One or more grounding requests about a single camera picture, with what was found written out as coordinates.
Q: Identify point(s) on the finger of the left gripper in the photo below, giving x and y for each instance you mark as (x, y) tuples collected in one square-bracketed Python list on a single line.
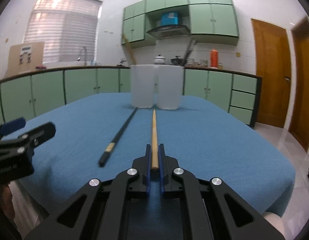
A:
[(32, 138), (11, 126)]

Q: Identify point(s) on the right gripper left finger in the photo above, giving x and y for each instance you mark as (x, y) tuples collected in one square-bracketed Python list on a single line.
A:
[(100, 209)]

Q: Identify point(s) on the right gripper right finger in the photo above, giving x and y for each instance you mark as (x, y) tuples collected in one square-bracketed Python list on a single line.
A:
[(210, 209)]

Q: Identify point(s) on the black chopstick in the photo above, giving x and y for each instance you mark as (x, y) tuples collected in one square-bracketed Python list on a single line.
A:
[(110, 148)]

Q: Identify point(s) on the bamboo chopstick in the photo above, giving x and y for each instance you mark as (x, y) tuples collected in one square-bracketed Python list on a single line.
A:
[(129, 49), (154, 143)]

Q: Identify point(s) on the grey metal chopstick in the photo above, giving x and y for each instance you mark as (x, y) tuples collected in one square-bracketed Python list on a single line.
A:
[(189, 51)]

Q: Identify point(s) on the green lower kitchen cabinets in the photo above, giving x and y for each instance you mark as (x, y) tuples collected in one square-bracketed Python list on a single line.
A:
[(33, 94)]

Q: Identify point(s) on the person's left hand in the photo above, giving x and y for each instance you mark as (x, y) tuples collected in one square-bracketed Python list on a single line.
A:
[(6, 204)]

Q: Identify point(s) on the cardboard box on counter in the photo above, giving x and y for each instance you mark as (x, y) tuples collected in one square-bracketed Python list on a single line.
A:
[(24, 58)]

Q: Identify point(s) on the blue table cloth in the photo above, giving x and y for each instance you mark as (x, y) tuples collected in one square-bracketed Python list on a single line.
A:
[(104, 169)]

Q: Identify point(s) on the chrome sink faucet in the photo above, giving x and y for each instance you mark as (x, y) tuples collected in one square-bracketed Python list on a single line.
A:
[(83, 55)]

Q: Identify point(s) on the window blinds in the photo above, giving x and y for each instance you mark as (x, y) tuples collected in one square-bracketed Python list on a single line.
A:
[(65, 26)]

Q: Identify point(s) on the brown wooden door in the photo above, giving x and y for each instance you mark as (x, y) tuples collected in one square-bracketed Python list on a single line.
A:
[(273, 65), (299, 126)]

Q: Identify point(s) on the white double utensil holder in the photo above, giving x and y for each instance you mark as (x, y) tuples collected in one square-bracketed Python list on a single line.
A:
[(157, 85)]

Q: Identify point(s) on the white cooking pot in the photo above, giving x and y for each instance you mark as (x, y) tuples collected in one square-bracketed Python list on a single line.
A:
[(159, 60)]

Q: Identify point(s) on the glass jars on counter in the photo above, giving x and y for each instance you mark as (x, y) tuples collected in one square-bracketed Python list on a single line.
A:
[(191, 62)]

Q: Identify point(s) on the black wok pan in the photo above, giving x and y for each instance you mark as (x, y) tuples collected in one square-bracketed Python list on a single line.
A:
[(178, 61)]

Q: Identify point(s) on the orange thermos bottle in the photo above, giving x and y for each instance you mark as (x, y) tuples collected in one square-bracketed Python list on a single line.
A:
[(214, 58)]

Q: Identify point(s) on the black range hood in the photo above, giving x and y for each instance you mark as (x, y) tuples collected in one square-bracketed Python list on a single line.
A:
[(169, 31)]

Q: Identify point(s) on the blue box on hood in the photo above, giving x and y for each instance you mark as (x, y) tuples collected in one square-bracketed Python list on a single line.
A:
[(170, 18)]

